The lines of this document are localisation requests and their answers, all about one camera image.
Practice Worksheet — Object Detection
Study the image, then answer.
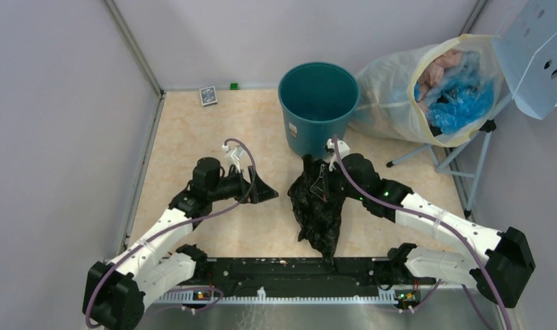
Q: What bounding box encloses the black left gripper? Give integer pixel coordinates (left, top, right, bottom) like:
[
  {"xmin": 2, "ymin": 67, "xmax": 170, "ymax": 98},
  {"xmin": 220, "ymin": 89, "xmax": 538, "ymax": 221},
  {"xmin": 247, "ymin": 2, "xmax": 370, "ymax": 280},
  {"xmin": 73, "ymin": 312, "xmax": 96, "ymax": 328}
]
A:
[{"xmin": 208, "ymin": 165, "xmax": 278, "ymax": 204}]

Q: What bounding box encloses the black trash bag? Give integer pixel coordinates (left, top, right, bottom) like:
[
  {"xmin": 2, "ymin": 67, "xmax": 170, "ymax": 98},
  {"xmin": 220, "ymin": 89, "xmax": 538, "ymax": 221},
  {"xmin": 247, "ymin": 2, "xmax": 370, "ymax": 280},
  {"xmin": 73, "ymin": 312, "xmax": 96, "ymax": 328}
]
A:
[{"xmin": 287, "ymin": 155, "xmax": 347, "ymax": 270}]

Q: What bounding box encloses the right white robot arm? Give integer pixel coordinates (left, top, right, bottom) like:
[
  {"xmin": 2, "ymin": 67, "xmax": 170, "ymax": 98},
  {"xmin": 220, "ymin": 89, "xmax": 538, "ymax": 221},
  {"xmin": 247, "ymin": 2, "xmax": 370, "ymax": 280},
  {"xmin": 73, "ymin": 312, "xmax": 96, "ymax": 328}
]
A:
[{"xmin": 328, "ymin": 148, "xmax": 536, "ymax": 309}]

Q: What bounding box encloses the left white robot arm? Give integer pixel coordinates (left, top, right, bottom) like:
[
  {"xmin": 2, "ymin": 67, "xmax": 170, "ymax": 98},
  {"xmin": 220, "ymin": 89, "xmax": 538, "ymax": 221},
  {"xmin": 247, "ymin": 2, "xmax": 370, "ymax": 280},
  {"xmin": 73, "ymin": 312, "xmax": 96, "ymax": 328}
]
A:
[{"xmin": 83, "ymin": 157, "xmax": 279, "ymax": 329}]

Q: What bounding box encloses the teal plastic trash bin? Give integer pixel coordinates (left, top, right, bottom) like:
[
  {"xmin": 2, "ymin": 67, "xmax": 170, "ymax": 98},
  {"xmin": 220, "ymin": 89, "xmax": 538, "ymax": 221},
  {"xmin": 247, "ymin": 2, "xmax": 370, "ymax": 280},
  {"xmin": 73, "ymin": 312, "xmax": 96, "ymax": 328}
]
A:
[{"xmin": 278, "ymin": 62, "xmax": 360, "ymax": 159}]

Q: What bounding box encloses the translucent bag of trash bags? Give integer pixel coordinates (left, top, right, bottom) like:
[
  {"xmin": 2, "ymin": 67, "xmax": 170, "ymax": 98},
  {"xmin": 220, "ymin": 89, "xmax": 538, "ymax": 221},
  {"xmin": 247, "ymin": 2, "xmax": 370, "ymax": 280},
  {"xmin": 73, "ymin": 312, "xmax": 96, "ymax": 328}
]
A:
[{"xmin": 350, "ymin": 34, "xmax": 503, "ymax": 147}]

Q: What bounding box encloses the pink trash bag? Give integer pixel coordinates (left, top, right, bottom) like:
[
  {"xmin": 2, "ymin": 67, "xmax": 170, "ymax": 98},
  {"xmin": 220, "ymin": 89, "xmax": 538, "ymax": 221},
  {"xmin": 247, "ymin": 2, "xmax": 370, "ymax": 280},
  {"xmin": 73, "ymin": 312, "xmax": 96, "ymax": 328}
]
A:
[{"xmin": 415, "ymin": 49, "xmax": 463, "ymax": 113}]

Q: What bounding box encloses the blue trash bag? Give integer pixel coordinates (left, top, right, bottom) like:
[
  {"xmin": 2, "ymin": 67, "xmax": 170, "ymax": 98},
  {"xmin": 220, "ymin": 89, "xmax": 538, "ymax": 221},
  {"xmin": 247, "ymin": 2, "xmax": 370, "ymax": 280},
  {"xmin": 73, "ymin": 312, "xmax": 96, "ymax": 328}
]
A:
[{"xmin": 424, "ymin": 51, "xmax": 499, "ymax": 136}]

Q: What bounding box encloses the blue playing card box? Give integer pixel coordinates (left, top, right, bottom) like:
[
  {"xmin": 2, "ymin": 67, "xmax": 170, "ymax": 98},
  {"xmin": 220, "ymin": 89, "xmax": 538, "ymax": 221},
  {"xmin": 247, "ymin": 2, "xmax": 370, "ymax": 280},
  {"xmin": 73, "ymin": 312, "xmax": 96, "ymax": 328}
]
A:
[{"xmin": 199, "ymin": 86, "xmax": 218, "ymax": 107}]

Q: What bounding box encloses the perforated light blue panel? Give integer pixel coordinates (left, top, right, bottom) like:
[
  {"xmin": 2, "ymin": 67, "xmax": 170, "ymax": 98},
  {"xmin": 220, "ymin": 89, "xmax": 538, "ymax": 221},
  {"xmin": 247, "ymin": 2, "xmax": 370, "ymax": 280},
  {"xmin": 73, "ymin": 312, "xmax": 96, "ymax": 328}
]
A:
[{"xmin": 492, "ymin": 0, "xmax": 557, "ymax": 120}]

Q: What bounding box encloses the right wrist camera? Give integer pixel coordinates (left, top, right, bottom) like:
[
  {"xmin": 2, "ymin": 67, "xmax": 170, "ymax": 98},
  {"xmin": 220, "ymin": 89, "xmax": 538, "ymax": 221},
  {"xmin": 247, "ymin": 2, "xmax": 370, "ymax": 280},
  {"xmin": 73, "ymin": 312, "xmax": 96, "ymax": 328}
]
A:
[{"xmin": 325, "ymin": 138, "xmax": 351, "ymax": 172}]

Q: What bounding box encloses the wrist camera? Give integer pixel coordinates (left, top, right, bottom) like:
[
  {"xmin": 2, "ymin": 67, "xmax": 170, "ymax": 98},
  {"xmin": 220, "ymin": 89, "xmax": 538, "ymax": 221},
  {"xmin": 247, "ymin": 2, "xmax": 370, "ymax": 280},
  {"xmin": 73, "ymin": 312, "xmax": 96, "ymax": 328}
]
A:
[
  {"xmin": 221, "ymin": 144, "xmax": 245, "ymax": 171},
  {"xmin": 325, "ymin": 138, "xmax": 351, "ymax": 172}
]

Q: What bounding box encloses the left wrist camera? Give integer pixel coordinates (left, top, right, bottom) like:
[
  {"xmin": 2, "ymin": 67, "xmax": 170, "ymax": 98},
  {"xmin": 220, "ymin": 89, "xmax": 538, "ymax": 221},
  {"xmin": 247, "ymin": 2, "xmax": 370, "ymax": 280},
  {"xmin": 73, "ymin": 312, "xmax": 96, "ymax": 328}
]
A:
[{"xmin": 221, "ymin": 144, "xmax": 245, "ymax": 171}]

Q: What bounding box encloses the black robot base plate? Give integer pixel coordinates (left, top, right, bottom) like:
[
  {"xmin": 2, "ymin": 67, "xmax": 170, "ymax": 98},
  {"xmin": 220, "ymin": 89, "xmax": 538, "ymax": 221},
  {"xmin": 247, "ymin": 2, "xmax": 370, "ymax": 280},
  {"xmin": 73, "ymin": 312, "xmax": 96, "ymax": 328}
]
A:
[{"xmin": 201, "ymin": 257, "xmax": 409, "ymax": 299}]

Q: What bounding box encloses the white cable duct strip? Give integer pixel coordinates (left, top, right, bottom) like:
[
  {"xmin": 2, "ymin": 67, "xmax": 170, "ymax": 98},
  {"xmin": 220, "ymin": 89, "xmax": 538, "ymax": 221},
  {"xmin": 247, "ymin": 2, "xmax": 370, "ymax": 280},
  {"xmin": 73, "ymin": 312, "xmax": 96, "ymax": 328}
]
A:
[{"xmin": 154, "ymin": 287, "xmax": 397, "ymax": 307}]

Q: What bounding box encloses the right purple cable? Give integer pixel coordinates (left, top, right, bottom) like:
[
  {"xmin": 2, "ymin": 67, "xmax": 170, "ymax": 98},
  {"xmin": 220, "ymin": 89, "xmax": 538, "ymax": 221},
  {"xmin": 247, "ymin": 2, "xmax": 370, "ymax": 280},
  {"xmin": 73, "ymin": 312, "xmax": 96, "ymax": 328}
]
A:
[{"xmin": 331, "ymin": 135, "xmax": 514, "ymax": 330}]

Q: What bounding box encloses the purple cable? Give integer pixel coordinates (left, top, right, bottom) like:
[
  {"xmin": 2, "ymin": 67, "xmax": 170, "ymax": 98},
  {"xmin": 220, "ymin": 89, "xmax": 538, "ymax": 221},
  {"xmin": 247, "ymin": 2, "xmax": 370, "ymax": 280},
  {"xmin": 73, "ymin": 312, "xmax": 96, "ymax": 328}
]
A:
[
  {"xmin": 85, "ymin": 137, "xmax": 257, "ymax": 329},
  {"xmin": 331, "ymin": 135, "xmax": 514, "ymax": 330}
]

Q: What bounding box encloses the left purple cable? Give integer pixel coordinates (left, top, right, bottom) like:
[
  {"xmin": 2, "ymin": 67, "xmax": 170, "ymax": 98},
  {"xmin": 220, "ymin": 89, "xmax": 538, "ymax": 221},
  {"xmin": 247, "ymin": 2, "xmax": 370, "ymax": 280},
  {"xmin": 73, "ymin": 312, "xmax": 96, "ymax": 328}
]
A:
[{"xmin": 85, "ymin": 137, "xmax": 257, "ymax": 329}]

